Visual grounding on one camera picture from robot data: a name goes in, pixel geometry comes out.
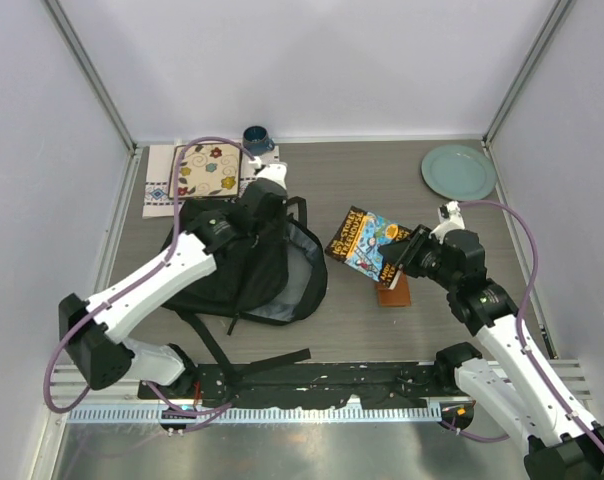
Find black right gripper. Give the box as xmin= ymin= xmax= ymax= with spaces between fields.
xmin=378 ymin=224 xmax=459 ymax=291

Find black comic cover book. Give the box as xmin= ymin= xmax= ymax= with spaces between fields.
xmin=324 ymin=206 xmax=411 ymax=289

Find black fabric backpack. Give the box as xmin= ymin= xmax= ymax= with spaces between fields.
xmin=163 ymin=196 xmax=328 ymax=385

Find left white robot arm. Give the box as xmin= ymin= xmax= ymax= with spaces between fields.
xmin=59 ymin=178 xmax=287 ymax=399

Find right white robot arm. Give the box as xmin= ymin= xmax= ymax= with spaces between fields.
xmin=380 ymin=226 xmax=604 ymax=479

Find brown leather wallet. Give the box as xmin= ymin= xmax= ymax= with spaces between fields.
xmin=376 ymin=275 xmax=412 ymax=308

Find square floral ceramic plate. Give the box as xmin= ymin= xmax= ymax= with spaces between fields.
xmin=168 ymin=142 xmax=243 ymax=200

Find blue ceramic mug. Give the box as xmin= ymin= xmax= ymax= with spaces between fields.
xmin=242 ymin=125 xmax=275 ymax=156

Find round teal plate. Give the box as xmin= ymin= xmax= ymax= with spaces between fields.
xmin=421 ymin=144 xmax=497 ymax=201

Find white patterned placemat cloth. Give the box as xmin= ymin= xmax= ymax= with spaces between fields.
xmin=143 ymin=144 xmax=282 ymax=218

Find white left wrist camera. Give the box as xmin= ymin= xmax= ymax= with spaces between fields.
xmin=248 ymin=156 xmax=288 ymax=189

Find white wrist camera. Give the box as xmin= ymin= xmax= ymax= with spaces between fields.
xmin=430 ymin=201 xmax=466 ymax=244
xmin=248 ymin=156 xmax=288 ymax=189

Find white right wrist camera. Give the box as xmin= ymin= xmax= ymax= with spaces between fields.
xmin=430 ymin=201 xmax=466 ymax=244

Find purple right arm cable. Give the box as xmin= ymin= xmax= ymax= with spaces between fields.
xmin=441 ymin=199 xmax=604 ymax=476

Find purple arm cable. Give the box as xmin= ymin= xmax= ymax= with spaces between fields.
xmin=441 ymin=199 xmax=604 ymax=476
xmin=42 ymin=136 xmax=263 ymax=434

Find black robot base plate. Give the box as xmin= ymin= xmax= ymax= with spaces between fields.
xmin=136 ymin=359 xmax=496 ymax=409

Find white slotted cable duct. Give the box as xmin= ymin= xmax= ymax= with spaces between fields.
xmin=67 ymin=402 xmax=442 ymax=425

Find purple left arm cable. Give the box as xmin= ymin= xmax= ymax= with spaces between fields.
xmin=42 ymin=136 xmax=263 ymax=434

